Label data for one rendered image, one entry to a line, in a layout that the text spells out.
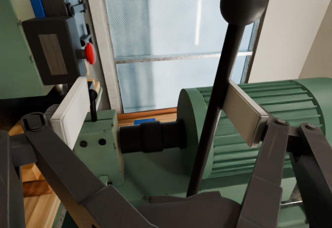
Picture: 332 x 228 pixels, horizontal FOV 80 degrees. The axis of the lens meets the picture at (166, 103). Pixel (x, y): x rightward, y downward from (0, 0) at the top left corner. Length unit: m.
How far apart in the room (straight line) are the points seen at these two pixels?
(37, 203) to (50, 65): 0.18
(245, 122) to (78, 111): 0.13
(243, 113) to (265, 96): 0.22
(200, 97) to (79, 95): 0.22
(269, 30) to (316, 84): 1.62
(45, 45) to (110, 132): 0.16
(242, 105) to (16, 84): 0.27
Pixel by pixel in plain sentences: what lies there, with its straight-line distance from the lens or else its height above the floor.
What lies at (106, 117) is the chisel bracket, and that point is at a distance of 0.37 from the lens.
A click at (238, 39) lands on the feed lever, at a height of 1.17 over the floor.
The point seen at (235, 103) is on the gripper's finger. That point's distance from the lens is 0.18.
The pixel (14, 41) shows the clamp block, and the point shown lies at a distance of 0.30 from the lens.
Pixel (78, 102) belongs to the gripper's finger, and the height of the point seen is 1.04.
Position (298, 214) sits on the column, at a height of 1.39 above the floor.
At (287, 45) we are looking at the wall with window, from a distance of 2.22.
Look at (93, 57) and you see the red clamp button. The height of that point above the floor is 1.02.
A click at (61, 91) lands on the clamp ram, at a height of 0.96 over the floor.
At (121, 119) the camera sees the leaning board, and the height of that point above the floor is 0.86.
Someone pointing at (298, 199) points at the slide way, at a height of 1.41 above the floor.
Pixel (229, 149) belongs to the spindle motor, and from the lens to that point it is 0.34.
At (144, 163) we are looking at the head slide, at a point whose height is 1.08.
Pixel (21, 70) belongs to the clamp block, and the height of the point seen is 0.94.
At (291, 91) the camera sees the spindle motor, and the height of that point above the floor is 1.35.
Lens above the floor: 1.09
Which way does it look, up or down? 6 degrees up
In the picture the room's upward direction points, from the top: 85 degrees clockwise
